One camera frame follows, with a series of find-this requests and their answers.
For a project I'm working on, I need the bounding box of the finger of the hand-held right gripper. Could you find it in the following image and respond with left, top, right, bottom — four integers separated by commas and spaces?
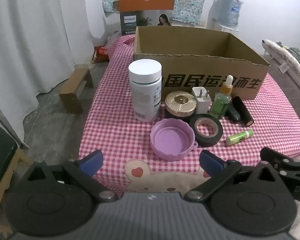
260, 147, 300, 202

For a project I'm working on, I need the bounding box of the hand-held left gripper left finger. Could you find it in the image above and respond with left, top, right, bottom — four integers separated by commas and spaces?
27, 150, 118, 202

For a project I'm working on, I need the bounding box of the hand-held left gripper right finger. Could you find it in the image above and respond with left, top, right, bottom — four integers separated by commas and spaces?
185, 150, 282, 202

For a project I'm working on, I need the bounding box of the black tape roll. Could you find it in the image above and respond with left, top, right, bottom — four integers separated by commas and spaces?
189, 114, 224, 147

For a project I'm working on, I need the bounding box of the green dropper bottle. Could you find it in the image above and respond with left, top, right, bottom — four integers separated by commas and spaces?
209, 75, 234, 120

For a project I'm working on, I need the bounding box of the black cylinder case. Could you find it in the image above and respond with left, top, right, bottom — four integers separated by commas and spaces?
232, 96, 254, 127

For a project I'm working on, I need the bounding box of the brown cardboard box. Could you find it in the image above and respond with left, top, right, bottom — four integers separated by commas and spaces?
133, 26, 270, 100

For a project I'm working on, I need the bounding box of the green lip balm tube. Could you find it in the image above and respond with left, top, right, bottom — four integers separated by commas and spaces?
226, 129, 254, 146

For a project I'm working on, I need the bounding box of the purple plastic lid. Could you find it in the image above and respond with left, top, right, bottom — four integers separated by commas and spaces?
150, 118, 198, 161

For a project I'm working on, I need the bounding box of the dark green tube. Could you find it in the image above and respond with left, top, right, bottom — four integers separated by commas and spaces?
225, 102, 242, 123

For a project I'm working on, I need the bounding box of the white plug charger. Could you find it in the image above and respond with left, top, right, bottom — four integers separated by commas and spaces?
191, 86, 212, 114

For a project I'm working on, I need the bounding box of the gold lidded cosmetic jar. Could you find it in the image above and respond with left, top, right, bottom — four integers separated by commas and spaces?
164, 90, 197, 119

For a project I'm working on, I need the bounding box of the wooden stool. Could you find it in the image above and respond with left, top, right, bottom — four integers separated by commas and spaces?
59, 64, 94, 114

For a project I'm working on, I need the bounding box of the white pill bottle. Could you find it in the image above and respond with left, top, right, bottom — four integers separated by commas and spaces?
128, 59, 163, 122

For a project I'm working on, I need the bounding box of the dark cushioned wooden chair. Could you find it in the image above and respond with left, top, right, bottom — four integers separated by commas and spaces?
0, 116, 33, 230

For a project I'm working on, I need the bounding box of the red bag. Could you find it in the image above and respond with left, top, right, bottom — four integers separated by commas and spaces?
94, 45, 109, 63

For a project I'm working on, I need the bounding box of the white plastic bag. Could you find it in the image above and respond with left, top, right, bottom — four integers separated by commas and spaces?
106, 31, 122, 48

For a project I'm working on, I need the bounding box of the white curtain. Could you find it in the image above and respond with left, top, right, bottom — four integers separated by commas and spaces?
0, 0, 107, 145

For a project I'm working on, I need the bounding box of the white water dispenser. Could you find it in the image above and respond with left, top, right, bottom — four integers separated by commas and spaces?
206, 0, 240, 32

